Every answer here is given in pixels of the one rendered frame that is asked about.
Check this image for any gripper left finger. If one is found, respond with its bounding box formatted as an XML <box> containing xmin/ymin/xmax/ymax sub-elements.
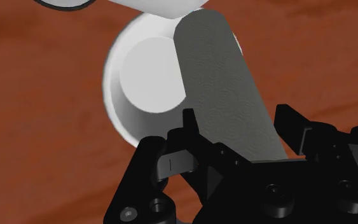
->
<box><xmin>103</xmin><ymin>108</ymin><xmax>251</xmax><ymax>224</ymax></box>

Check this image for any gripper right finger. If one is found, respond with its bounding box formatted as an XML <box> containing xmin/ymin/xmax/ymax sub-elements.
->
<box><xmin>273</xmin><ymin>104</ymin><xmax>358</xmax><ymax>216</ymax></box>

